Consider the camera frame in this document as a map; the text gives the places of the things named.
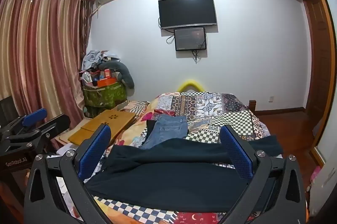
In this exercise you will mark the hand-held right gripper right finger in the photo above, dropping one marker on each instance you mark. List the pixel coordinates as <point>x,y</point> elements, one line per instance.
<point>237,155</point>

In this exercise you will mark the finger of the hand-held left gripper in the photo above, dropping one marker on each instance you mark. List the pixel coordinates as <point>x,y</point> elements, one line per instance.
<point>34,115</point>
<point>56,122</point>

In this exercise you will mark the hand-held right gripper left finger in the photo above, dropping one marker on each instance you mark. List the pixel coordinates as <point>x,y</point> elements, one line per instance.
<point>94,151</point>

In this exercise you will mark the dark navy pants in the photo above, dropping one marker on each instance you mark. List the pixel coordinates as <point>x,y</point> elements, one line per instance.
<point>171,182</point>

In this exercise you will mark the wooden laptop table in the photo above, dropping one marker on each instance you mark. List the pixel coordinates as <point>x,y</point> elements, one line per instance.
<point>110,121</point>

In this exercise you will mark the patchwork printed blanket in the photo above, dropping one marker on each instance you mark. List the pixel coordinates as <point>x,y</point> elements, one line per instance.
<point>210,110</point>

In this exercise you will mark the wooden bedpost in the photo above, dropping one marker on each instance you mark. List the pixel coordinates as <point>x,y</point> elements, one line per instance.
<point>252,105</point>

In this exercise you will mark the green storage bag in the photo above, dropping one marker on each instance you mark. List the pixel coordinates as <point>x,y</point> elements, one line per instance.
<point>105,97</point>

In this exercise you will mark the black cloth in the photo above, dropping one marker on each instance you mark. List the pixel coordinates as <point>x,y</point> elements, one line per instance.
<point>150,132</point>

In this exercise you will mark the red striped cloth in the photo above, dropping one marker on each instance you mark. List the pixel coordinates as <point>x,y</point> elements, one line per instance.
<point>135,107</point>

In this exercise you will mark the orange box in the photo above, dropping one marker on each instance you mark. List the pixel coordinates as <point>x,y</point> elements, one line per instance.
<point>105,82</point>

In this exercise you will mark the striped pink curtain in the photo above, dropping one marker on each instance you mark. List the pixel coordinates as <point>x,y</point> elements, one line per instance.
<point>39,50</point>

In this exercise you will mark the silver plastic bag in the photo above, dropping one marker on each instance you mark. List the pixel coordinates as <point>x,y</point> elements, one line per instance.
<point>92,58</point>

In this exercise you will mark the blue jeans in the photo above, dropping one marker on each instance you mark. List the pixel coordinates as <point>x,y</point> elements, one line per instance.
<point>165,132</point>

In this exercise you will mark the pink slippers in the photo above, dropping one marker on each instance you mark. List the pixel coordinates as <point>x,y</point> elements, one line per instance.
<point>314,175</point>

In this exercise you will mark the grey plush pillow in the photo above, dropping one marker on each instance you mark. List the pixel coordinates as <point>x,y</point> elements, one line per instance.
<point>126,76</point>

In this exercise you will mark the yellow curved object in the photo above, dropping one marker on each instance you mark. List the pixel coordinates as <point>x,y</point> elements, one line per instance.
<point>190,82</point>

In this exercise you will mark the small black monitor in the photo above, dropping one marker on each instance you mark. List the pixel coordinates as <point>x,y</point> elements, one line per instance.
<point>190,38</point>

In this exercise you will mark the wooden door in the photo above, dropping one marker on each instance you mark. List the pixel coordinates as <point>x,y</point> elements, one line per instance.
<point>320,55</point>

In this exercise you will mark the white wall socket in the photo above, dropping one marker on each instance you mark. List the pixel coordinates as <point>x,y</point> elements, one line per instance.
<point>271,99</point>

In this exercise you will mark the black wall television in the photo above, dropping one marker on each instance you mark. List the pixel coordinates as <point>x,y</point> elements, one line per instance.
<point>187,11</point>

